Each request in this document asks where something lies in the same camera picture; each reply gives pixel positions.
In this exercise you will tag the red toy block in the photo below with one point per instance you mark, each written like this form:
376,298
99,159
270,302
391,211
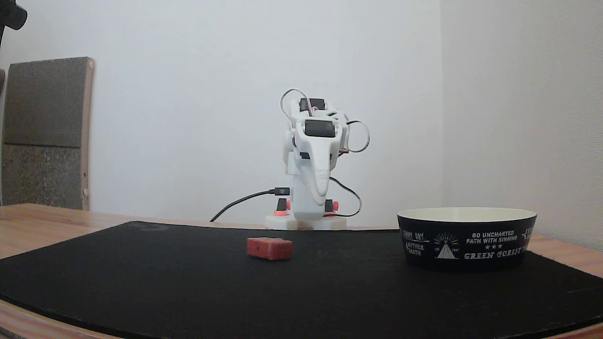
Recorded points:
269,248

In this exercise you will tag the black printed paper bowl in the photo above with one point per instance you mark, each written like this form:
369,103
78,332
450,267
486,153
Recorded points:
466,245

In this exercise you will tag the black table mat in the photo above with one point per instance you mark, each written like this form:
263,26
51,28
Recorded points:
235,292

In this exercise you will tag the black device on stand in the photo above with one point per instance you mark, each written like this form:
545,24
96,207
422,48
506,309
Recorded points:
12,14

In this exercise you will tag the grey board with wooden frame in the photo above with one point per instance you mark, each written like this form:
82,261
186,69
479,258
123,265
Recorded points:
44,132

